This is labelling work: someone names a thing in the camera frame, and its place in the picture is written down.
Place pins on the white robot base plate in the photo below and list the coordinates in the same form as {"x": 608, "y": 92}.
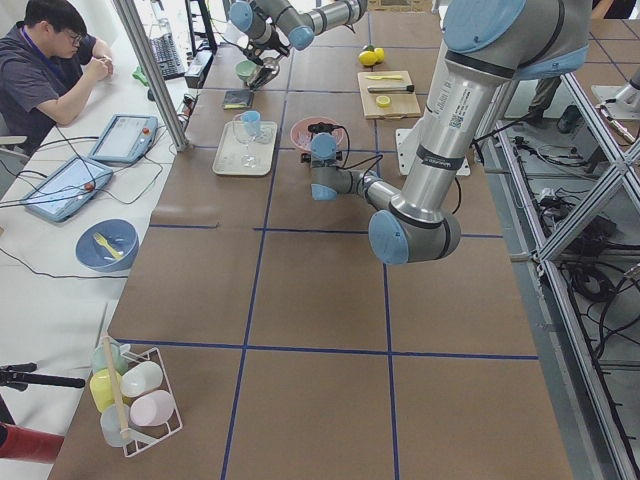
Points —
{"x": 406, "y": 145}

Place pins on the seated person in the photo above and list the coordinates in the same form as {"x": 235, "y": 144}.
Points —
{"x": 49, "y": 66}

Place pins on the pink bowl of ice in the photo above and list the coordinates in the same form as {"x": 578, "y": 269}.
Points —
{"x": 301, "y": 137}

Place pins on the lemon half slice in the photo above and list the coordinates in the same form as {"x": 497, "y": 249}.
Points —
{"x": 383, "y": 101}

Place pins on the white cup in rack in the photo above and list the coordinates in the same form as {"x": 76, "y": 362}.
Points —
{"x": 142, "y": 378}

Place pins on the green ceramic bowl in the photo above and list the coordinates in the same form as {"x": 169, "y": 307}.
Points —
{"x": 245, "y": 69}

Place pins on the grey folded cloth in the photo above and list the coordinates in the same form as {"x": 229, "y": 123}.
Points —
{"x": 237, "y": 99}

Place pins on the wooden cutting board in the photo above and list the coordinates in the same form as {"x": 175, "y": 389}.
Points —
{"x": 402, "y": 105}

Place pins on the far teach pendant tablet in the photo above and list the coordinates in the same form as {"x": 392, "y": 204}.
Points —
{"x": 125, "y": 139}

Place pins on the white wire cup rack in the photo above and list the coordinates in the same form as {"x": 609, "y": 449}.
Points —
{"x": 142, "y": 438}

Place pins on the light blue plastic cup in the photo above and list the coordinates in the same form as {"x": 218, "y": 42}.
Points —
{"x": 251, "y": 121}

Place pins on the stainless steel muddler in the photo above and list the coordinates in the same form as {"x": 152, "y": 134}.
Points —
{"x": 391, "y": 89}

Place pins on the green cup in rack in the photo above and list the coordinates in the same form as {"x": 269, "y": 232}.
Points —
{"x": 118, "y": 351}

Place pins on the near teach pendant tablet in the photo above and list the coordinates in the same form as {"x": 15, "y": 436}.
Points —
{"x": 63, "y": 193}

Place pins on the cream bear serving tray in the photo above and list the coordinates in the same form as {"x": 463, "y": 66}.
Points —
{"x": 235, "y": 157}

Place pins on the yellow plastic knife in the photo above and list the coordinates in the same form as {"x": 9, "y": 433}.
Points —
{"x": 385, "y": 77}

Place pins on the pink cup in rack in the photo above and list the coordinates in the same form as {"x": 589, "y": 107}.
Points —
{"x": 152, "y": 409}

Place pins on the teach pendant tablet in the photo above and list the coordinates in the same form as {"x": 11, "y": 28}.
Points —
{"x": 125, "y": 139}
{"x": 63, "y": 193}

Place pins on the clear wine glass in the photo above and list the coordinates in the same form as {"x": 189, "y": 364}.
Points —
{"x": 248, "y": 158}

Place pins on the black keyboard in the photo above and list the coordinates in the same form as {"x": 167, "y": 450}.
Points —
{"x": 166, "y": 55}

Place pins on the blue bowl with fork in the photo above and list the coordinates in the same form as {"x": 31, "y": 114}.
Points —
{"x": 109, "y": 246}

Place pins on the aluminium frame post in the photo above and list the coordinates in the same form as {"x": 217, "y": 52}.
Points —
{"x": 136, "y": 33}

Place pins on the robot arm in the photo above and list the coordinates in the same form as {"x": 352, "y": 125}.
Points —
{"x": 278, "y": 26}
{"x": 485, "y": 44}

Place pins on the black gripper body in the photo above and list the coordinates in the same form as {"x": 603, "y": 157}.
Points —
{"x": 263, "y": 63}
{"x": 321, "y": 128}

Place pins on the yellow cup in rack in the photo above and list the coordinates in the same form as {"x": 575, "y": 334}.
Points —
{"x": 101, "y": 390}

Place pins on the clear cup in rack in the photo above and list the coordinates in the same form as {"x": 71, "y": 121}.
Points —
{"x": 111, "y": 427}

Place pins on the stainless steel ice scoop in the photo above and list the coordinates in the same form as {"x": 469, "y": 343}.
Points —
{"x": 264, "y": 73}

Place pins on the whole yellow lemon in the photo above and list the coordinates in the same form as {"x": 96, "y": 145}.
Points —
{"x": 368, "y": 58}

